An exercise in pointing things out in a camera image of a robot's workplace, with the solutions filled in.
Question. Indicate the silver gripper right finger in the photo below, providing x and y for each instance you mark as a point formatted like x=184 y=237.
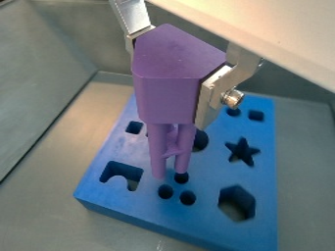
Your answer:
x=218 y=89

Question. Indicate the purple three prong object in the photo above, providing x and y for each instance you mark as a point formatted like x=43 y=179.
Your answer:
x=171 y=62

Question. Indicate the blue shape sorting board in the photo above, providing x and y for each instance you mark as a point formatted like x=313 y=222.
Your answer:
x=221 y=206

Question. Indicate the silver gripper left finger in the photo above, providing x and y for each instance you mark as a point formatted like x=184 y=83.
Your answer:
x=134 y=19

